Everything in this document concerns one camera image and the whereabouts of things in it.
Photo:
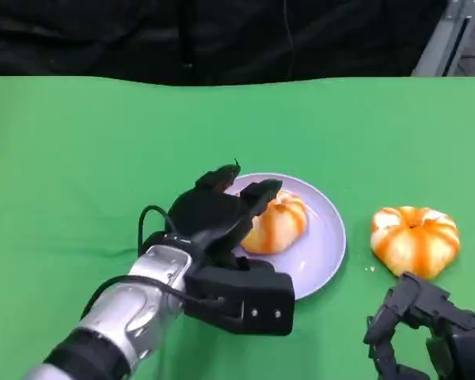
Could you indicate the black backdrop curtain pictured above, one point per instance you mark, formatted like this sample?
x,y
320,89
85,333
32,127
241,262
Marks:
x,y
142,39

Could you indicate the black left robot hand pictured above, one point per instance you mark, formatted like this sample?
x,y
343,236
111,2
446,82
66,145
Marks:
x,y
206,217

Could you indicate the grey aluminium frame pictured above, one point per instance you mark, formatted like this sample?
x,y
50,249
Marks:
x,y
439,43

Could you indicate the lilac plate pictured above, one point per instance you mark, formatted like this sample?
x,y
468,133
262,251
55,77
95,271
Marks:
x,y
320,245

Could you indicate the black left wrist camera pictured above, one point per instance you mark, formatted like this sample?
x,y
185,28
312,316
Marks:
x,y
245,301

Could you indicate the orange striped bread roll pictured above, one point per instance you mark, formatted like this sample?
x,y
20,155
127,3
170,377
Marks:
x,y
279,229
415,241

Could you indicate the small bread crumb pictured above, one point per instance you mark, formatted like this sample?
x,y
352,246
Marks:
x,y
369,268

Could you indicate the green table cloth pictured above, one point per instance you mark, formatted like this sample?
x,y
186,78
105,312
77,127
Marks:
x,y
237,126

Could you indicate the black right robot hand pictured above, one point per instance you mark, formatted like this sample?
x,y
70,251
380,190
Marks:
x,y
459,336

